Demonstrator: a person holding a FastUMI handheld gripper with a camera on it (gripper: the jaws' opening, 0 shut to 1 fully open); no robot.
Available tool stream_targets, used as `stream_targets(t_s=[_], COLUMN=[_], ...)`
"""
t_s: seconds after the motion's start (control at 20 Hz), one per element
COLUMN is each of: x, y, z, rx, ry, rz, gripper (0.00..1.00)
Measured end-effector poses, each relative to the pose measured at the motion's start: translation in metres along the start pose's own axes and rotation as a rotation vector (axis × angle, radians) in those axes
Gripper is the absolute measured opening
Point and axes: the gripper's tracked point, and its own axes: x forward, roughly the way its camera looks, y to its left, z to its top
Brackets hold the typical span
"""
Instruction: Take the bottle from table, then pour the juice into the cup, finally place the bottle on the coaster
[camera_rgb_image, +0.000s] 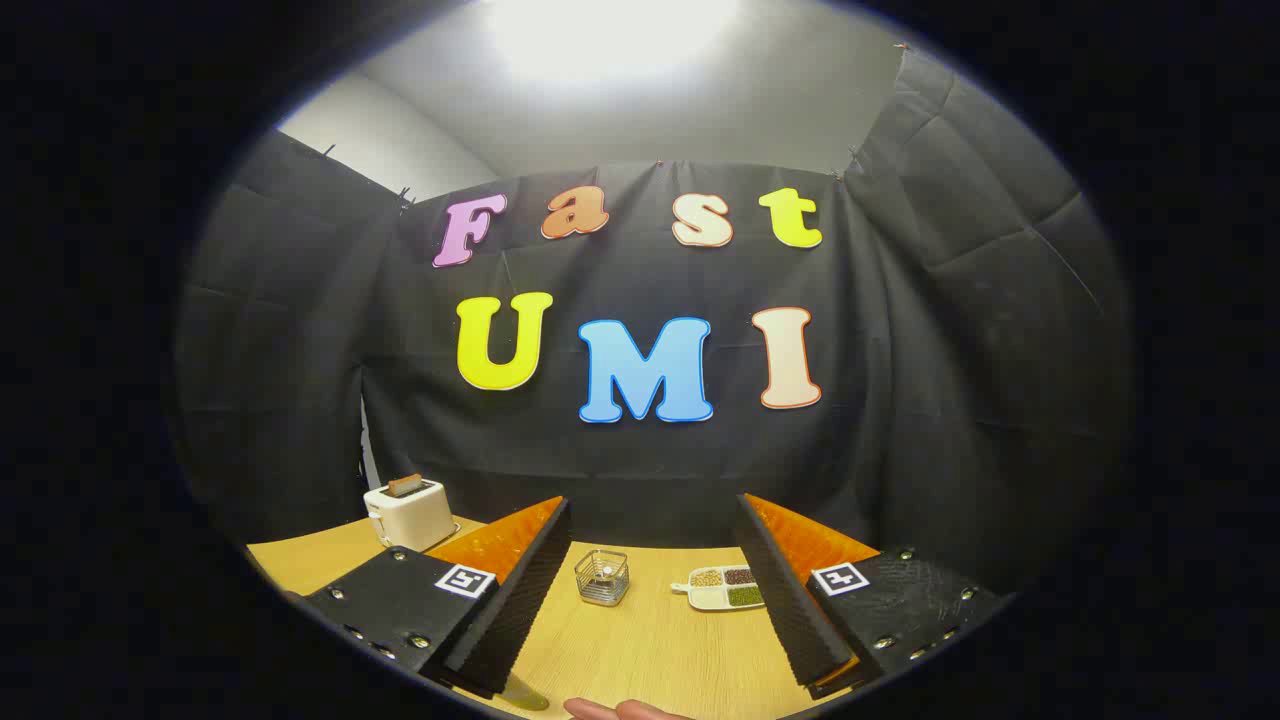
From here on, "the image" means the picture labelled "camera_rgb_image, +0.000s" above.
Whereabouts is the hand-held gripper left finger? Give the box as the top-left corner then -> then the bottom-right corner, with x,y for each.
285,495 -> 574,701

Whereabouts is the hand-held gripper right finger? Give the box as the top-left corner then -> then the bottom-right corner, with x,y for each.
733,492 -> 1011,701

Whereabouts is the white divided dish with beans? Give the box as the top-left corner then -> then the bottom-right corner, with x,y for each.
670,565 -> 767,612

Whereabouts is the wooden table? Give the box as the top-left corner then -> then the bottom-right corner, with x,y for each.
247,515 -> 861,720

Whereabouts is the white toaster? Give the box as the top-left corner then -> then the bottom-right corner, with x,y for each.
363,478 -> 461,553

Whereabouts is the wire mesh basket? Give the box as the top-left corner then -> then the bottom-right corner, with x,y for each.
574,549 -> 631,608

